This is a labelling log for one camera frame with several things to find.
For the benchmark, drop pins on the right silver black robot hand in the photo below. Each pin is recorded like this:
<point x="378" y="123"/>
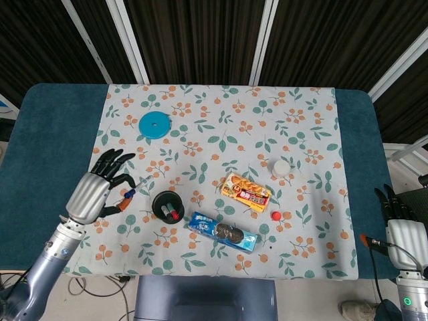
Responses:
<point x="404" y="237"/>

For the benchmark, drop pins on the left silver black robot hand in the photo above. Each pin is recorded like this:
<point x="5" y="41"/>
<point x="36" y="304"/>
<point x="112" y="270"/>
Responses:
<point x="87" y="197"/>

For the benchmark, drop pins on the blue pen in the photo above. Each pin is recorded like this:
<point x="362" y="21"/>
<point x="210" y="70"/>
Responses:
<point x="142" y="183"/>

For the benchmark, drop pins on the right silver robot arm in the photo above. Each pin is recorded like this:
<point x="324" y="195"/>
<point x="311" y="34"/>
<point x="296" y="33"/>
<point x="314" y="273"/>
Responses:
<point x="413" y="294"/>

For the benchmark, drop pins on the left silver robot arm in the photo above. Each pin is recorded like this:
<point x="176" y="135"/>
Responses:
<point x="50" y="257"/>

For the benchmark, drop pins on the black mesh pen holder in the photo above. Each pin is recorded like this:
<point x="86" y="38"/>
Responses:
<point x="158" y="200"/>

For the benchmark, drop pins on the black capped marker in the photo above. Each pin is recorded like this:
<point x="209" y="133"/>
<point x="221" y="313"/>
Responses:
<point x="166" y="211"/>

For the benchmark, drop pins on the red capped marker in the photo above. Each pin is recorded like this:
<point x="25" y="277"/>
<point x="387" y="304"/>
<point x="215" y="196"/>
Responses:
<point x="174" y="214"/>

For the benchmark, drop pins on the teal table cover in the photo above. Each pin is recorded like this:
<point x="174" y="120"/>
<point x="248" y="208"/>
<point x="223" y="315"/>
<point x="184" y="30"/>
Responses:
<point x="50" y="150"/>

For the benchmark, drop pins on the white shoe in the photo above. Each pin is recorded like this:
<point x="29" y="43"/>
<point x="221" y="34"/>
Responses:
<point x="357" y="309"/>

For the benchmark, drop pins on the blue round plastic lid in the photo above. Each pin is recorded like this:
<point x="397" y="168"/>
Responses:
<point x="150" y="128"/>

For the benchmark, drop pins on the blue cookie box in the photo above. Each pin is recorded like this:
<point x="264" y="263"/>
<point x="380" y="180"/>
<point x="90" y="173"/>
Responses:
<point x="204" y="227"/>

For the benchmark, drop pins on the small red plastic cap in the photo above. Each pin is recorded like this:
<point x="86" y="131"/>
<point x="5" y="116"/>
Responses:
<point x="276" y="216"/>

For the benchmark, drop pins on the small white jar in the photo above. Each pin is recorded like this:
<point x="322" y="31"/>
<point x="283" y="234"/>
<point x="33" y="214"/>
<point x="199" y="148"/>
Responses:
<point x="281" y="167"/>

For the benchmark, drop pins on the grey blue robot torso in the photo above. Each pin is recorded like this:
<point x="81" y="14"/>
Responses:
<point x="207" y="297"/>

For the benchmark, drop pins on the yellow snack package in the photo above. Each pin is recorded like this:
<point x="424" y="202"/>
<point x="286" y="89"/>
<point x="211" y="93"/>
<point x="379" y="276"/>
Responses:
<point x="244" y="194"/>

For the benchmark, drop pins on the floral print tablecloth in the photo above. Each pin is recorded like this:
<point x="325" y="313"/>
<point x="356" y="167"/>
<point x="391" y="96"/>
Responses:
<point x="234" y="133"/>

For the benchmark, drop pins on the white metal frame rack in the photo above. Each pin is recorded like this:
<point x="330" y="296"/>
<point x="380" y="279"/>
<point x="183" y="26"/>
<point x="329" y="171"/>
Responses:
<point x="404" y="152"/>

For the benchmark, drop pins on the thin white frame post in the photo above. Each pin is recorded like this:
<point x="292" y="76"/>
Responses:
<point x="88" y="43"/>

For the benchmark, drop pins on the wide white frame post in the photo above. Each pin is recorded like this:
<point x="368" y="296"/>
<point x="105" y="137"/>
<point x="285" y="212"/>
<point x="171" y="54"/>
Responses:
<point x="129" y="43"/>

